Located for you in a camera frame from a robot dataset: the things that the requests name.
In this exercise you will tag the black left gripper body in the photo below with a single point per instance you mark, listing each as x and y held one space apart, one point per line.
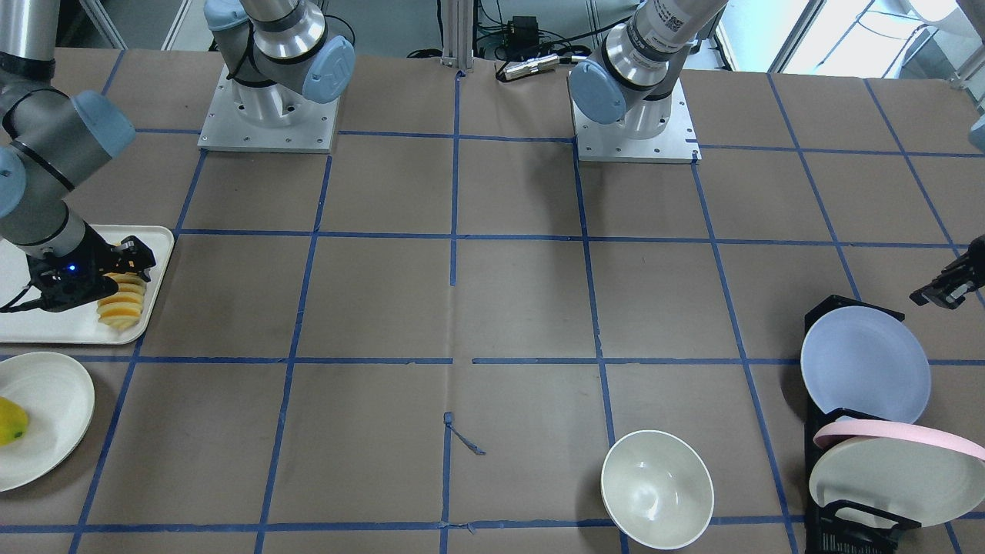
948 288

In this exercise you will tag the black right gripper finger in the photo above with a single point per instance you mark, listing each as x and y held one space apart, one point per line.
131 257

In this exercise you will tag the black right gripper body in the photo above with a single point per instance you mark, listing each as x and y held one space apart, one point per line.
98 260

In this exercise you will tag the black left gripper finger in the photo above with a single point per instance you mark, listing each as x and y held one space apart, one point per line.
946 290

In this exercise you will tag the yellow sliced bread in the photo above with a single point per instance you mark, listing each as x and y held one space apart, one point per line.
123 308

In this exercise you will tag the blue plate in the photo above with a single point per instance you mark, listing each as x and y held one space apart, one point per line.
864 360

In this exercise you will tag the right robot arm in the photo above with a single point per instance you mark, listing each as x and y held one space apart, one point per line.
59 140

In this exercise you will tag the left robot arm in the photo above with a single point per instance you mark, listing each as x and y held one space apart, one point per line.
628 105

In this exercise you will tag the white round plate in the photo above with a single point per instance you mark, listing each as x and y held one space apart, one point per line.
58 395

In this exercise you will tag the pink plate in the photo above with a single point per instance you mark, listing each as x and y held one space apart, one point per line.
900 435

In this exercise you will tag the white plate in rack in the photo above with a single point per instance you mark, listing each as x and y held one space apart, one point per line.
917 482

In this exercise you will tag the white rectangular tray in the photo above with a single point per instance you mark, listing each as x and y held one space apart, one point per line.
80 325

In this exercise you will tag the yellow lemon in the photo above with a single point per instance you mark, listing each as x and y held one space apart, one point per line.
14 421

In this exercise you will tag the black dish rack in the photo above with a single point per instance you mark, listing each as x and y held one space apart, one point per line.
844 526

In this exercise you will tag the cream bowl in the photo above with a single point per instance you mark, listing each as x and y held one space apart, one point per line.
657 489

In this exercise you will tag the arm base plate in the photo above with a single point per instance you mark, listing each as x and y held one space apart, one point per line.
270 119
652 131

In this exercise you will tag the aluminium frame post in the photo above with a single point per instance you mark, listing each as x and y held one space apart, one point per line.
457 34

